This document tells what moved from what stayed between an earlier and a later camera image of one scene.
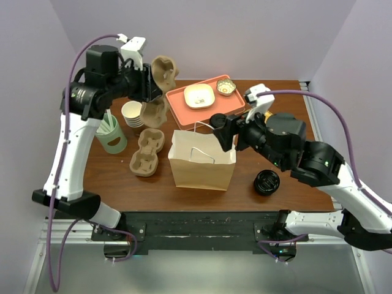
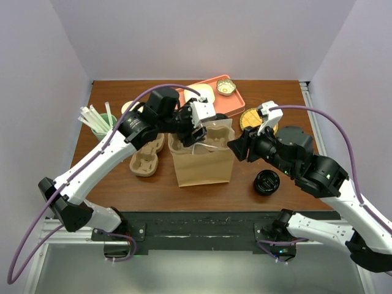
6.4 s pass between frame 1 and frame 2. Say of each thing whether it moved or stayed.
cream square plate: stayed
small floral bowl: stayed
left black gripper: moved
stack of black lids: stayed
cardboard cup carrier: moved
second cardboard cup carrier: stayed
